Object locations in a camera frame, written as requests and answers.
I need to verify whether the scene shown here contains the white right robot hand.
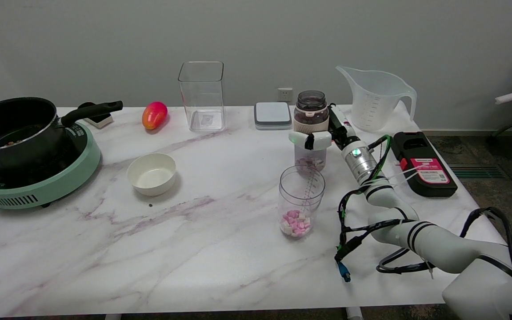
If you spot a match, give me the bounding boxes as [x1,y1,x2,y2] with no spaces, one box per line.
[288,104,359,151]

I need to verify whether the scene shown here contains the clear jar of candies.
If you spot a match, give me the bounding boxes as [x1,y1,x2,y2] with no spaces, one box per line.
[292,90,330,173]

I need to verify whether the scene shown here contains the clear plastic measuring jug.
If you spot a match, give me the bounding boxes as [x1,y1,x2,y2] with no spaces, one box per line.
[336,66,417,133]

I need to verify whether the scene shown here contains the grey white square lid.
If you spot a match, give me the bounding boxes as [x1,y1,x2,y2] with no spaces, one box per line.
[254,102,293,131]

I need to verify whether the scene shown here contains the clear plastic measuring cup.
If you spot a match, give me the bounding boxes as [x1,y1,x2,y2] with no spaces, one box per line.
[278,165,326,238]

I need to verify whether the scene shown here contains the pink and white candies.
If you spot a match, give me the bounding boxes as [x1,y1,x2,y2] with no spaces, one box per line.
[280,210,312,236]

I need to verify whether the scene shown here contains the black box with pink label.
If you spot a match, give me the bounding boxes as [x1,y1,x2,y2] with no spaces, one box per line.
[392,131,458,198]

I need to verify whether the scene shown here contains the clear square plastic container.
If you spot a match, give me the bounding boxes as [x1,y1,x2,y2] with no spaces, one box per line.
[178,61,227,132]

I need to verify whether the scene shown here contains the floor vent grille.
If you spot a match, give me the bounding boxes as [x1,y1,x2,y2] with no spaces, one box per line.
[449,164,508,180]

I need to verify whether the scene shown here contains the red orange mango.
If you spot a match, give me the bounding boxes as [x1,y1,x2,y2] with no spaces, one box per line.
[142,101,168,131]

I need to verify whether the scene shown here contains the white round bowl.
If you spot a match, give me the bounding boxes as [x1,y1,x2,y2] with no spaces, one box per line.
[126,153,177,197]

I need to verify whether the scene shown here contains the small white and black device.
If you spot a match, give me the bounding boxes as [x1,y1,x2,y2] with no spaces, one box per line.
[78,102,114,129]

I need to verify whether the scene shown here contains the mint green induction cooker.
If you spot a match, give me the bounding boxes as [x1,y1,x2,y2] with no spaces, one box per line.
[0,121,102,210]

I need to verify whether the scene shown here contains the green cable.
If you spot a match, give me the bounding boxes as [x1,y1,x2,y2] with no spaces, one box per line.
[373,135,393,172]

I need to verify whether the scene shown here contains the black braided cable bundle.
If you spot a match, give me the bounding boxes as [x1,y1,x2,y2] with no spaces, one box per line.
[334,135,416,283]

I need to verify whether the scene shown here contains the black cable loop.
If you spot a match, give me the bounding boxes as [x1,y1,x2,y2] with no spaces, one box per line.
[376,207,512,276]

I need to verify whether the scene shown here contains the black saucepan with handle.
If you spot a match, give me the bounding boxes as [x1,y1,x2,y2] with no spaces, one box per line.
[0,97,124,172]

